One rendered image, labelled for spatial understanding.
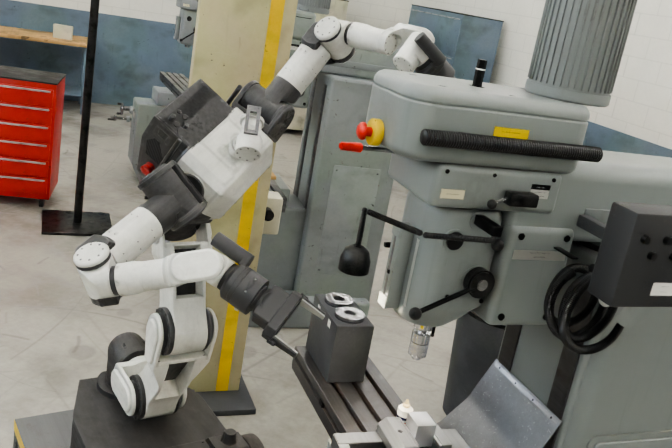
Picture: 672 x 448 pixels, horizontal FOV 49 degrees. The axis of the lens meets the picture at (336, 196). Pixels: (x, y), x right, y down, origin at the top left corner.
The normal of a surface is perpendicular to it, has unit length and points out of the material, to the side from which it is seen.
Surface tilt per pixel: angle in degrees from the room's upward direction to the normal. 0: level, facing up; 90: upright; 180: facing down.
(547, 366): 90
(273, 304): 44
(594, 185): 90
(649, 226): 90
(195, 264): 65
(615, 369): 88
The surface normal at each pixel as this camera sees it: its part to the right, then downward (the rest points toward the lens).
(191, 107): 0.50, -0.44
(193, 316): 0.55, -0.20
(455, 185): 0.34, 0.31
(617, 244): -0.93, -0.06
